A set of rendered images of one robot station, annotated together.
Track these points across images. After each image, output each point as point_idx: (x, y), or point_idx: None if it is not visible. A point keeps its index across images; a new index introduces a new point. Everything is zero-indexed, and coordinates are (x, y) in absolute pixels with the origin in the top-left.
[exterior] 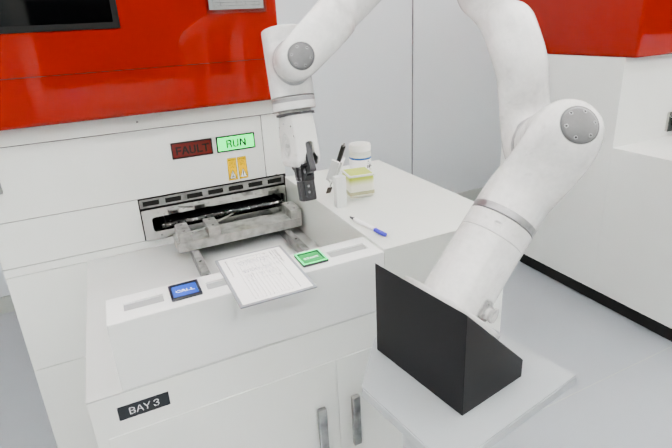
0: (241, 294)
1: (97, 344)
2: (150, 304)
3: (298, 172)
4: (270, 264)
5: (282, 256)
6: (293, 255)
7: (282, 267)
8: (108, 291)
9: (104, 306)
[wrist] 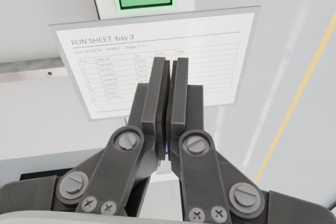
0: (207, 102)
1: (107, 142)
2: (166, 160)
3: (141, 200)
4: (137, 59)
5: (111, 34)
6: (108, 10)
7: (159, 44)
8: (7, 147)
9: (41, 146)
